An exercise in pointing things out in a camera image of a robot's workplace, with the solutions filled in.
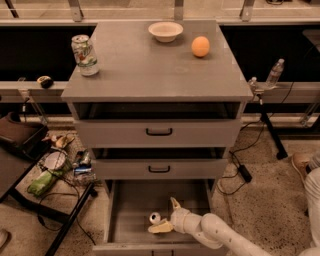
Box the black power adapter with cable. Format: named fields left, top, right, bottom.
left=217, top=121, right=267, bottom=196

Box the grey three-drawer cabinet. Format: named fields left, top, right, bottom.
left=60, top=19, right=254, bottom=256

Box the orange soda can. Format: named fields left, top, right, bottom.
left=149, top=212, right=161, bottom=224

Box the grey drawer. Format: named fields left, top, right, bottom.
left=92, top=147, right=228, bottom=180
left=75, top=102, right=241, bottom=148
left=93, top=180, right=227, bottom=256

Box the green white soda can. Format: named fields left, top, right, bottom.
left=71, top=34, right=99, bottom=76

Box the bottom grey drawer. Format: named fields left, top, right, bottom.
left=93, top=180, right=227, bottom=256

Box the top grey drawer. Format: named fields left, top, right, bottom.
left=75, top=102, right=241, bottom=148

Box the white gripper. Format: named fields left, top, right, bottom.
left=148, top=197, right=200, bottom=234

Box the white bowl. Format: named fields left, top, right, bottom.
left=148, top=22, right=183, bottom=43

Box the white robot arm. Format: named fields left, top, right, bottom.
left=148, top=197, right=320, bottom=256

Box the middle grey drawer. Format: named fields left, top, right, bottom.
left=92, top=147, right=228, bottom=180

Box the black tripod stand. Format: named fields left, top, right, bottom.
left=248, top=77, right=288, bottom=160

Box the dark brown bag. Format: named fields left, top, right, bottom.
left=0, top=112, right=48, bottom=160

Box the wire basket of items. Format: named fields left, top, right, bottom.
left=40, top=133, right=96, bottom=186

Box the black side table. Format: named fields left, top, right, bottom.
left=0, top=142, right=95, bottom=256

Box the small black round device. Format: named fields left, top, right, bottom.
left=37, top=76, right=54, bottom=89

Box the clear plastic water bottle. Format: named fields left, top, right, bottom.
left=266, top=58, right=285, bottom=89

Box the green snack bag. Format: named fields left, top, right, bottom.
left=27, top=170, right=56, bottom=197

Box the orange fruit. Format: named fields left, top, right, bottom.
left=191, top=36, right=210, bottom=57

